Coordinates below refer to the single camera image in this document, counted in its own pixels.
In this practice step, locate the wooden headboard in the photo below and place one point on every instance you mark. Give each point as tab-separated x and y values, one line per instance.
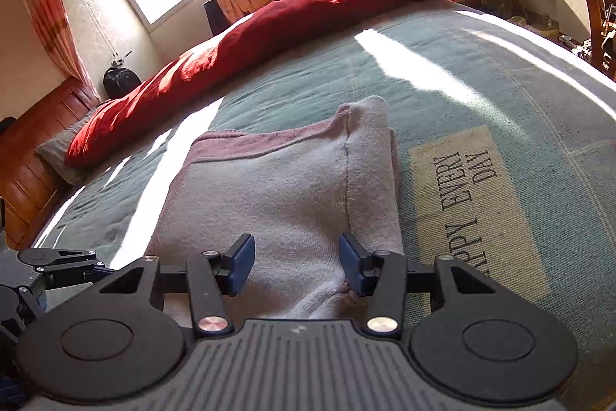
38	141

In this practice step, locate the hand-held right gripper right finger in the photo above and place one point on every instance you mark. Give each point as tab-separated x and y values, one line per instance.
353	266

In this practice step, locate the green plaid bed blanket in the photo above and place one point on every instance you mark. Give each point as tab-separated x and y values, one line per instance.
457	69

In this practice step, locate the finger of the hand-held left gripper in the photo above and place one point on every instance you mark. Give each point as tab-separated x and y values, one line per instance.
67	274
57	256

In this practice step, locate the pink and white knit sweater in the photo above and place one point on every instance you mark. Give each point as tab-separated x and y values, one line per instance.
288	199

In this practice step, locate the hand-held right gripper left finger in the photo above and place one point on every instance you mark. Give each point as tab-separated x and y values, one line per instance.
240	266

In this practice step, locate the red duvet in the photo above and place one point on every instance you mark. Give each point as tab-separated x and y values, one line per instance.
288	21

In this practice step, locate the orange plaid curtain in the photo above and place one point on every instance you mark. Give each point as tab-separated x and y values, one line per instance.
48	6

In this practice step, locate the wooden chair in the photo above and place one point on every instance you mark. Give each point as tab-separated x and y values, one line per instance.
594	6

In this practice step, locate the black backpack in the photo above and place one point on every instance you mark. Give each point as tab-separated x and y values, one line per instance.
121	83

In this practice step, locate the grey pillow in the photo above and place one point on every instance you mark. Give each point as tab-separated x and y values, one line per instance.
57	151

